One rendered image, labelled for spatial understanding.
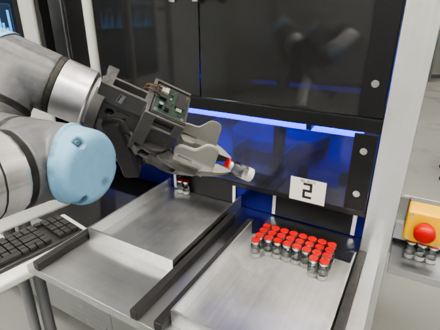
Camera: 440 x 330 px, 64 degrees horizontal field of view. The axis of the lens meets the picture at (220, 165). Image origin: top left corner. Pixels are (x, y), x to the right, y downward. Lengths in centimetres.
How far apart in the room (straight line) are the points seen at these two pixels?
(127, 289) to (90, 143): 50
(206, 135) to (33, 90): 23
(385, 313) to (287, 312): 142
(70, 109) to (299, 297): 55
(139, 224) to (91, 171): 65
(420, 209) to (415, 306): 142
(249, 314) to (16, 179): 52
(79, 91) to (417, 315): 199
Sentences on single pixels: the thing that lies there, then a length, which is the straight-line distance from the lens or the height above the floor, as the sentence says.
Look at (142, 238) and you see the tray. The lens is 93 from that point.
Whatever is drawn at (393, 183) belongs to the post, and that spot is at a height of 108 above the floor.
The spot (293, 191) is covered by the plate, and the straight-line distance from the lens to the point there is 87.
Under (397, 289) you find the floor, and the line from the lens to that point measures 230.
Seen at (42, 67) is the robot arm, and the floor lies 135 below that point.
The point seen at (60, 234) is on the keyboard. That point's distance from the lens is 112.
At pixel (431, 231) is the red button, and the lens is 82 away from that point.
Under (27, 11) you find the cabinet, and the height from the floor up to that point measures 141.
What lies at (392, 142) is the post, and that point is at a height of 117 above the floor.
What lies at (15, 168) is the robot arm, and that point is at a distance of 32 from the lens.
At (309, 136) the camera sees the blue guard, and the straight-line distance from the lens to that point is 81.
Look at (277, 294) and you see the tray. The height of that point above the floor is 88.
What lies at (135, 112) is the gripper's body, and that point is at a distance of 46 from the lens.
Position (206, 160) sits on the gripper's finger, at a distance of 49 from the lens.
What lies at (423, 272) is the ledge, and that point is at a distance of 93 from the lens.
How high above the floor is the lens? 140
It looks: 23 degrees down
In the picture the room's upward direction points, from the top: straight up
